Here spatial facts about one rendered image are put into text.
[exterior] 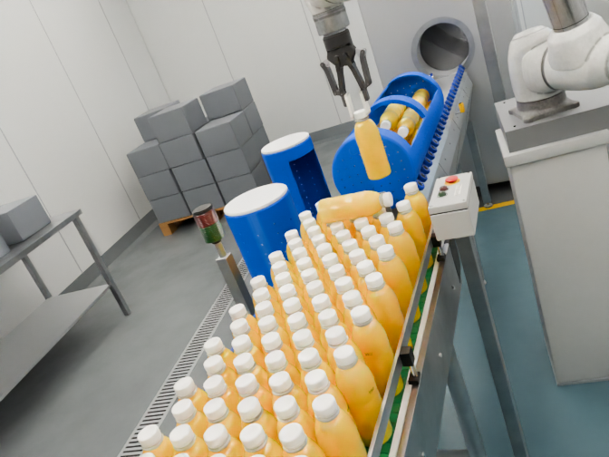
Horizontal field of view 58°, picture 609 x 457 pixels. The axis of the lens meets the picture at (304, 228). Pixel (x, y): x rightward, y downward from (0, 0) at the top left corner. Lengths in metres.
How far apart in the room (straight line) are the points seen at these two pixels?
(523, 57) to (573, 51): 0.20
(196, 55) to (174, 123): 2.14
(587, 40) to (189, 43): 6.10
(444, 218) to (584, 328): 1.02
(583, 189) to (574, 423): 0.86
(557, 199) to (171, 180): 4.25
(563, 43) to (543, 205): 0.55
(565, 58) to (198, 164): 4.16
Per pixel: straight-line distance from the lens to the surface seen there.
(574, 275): 2.21
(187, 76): 7.55
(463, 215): 1.47
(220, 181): 5.47
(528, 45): 1.97
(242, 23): 7.17
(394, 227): 1.41
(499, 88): 3.17
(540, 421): 2.37
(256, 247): 2.21
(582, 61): 1.83
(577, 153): 2.01
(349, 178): 1.89
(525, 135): 1.98
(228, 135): 5.27
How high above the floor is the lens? 1.68
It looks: 21 degrees down
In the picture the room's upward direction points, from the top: 21 degrees counter-clockwise
